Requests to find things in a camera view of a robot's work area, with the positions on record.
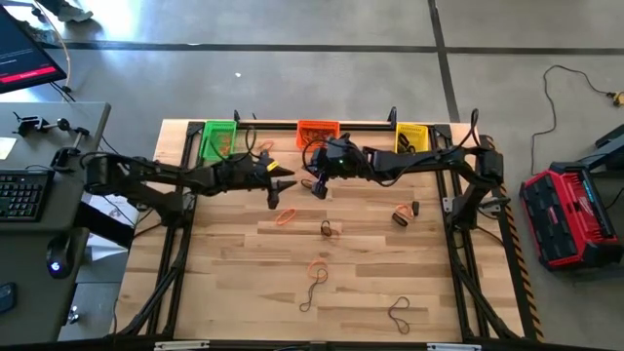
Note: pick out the black silver desk clamp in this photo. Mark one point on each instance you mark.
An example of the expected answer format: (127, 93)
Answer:
(31, 123)

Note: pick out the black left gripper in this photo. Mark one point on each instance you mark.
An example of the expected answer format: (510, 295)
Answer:
(239, 175)

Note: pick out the black computer monitor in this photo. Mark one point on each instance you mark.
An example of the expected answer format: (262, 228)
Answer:
(24, 49)

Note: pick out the black table clamp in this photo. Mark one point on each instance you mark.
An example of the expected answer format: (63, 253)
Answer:
(237, 118)
(392, 117)

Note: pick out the black computer mouse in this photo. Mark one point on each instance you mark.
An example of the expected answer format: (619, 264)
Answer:
(58, 253)

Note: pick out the orange plastic basket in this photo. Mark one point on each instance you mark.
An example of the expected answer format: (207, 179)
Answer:
(317, 123)

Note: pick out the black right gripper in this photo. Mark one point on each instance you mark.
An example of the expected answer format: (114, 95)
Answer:
(339, 158)

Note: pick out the white paper sheet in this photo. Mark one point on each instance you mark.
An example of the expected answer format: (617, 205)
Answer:
(105, 252)
(109, 205)

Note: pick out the black backlit keyboard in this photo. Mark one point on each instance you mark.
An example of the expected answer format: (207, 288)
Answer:
(24, 195)

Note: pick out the silver desk foot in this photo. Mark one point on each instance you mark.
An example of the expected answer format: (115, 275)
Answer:
(73, 314)

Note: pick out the black flat box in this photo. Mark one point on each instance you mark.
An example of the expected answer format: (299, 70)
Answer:
(105, 225)

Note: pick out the yellow plastic basket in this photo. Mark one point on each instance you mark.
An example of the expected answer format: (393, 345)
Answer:
(419, 134)

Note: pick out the white sticky note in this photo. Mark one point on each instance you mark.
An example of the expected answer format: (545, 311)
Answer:
(6, 147)

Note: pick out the silver aluminium post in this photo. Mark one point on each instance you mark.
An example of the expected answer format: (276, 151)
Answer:
(453, 347)
(181, 345)

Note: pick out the thin dark rubber band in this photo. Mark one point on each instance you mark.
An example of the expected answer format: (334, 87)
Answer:
(312, 136)
(397, 319)
(312, 292)
(329, 134)

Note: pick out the black desk mount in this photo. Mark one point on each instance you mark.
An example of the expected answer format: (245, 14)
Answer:
(63, 157)

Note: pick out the green plastic basket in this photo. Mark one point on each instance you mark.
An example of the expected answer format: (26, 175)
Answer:
(209, 146)

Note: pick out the grey side desk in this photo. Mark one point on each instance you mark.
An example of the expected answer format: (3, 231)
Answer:
(24, 253)

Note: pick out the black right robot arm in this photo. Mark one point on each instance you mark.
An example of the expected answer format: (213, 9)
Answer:
(414, 158)

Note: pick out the black wide rubber band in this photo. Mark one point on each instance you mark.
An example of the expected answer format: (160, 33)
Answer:
(404, 142)
(325, 228)
(306, 184)
(400, 220)
(415, 208)

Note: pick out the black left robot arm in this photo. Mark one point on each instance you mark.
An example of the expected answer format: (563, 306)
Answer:
(146, 173)

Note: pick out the red black tool case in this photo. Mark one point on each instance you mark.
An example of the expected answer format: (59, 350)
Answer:
(565, 219)

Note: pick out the black blue equipment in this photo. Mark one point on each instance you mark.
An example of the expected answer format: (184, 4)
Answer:
(609, 146)

